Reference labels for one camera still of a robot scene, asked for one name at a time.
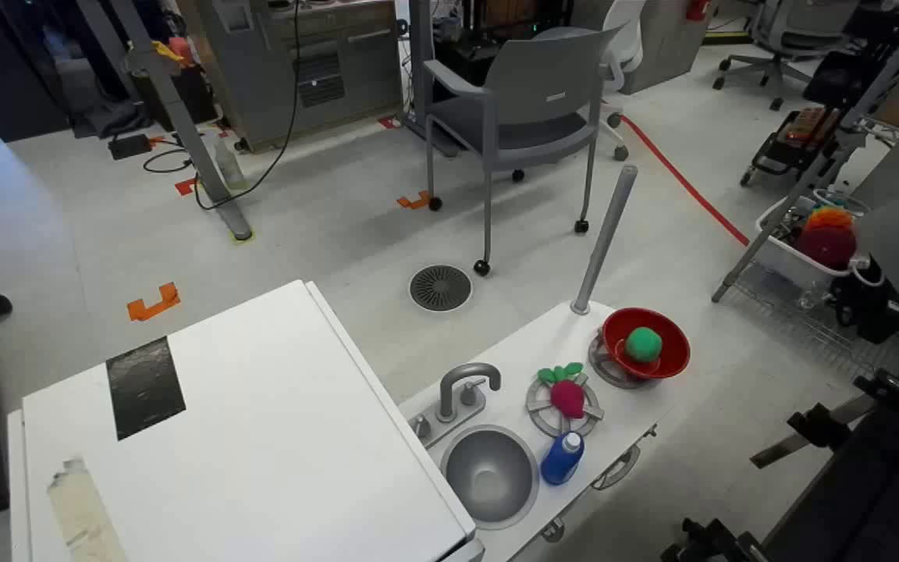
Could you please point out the green round plushie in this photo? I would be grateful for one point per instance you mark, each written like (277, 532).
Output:
(644, 345)

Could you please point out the pink radish plushie green leaves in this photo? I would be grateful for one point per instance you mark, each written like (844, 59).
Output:
(569, 398)

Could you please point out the orange bowl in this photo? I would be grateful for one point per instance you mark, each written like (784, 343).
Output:
(673, 355)

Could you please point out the round floor drain cover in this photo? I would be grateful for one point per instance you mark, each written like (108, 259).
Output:
(441, 287)

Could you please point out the gray toy faucet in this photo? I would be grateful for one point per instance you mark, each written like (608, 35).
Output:
(461, 383)

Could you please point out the gray pole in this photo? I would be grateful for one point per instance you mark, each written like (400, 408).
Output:
(608, 234)

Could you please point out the gray chair with casters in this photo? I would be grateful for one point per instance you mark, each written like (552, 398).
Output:
(529, 109)

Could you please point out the metal sink basin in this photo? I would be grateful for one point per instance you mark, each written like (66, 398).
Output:
(488, 475)

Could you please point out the blue bottle white cap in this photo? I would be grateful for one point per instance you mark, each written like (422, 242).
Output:
(560, 463)

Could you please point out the white cabinet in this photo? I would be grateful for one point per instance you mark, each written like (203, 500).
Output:
(281, 448)

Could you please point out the gray metal cabinet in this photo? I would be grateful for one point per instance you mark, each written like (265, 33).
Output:
(265, 64)

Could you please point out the gray metal stand leg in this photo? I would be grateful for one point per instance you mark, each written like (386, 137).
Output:
(180, 113)

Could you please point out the black rectangular patch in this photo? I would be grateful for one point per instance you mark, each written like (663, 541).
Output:
(146, 387)

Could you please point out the white basket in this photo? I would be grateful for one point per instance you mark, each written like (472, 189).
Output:
(789, 254)

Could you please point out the black power adapter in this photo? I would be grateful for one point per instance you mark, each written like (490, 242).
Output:
(128, 144)

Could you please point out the black cart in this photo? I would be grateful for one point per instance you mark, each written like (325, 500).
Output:
(795, 142)

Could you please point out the red orange plush toy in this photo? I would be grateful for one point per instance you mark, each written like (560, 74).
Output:
(827, 238)

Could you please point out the long gray metal leg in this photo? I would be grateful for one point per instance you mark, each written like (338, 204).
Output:
(820, 174)

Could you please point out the white office chair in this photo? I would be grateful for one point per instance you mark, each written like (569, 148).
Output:
(789, 35)

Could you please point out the beige tape patch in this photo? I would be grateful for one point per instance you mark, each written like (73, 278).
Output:
(86, 513)

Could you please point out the black metal frame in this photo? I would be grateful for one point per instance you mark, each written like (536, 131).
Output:
(874, 471)

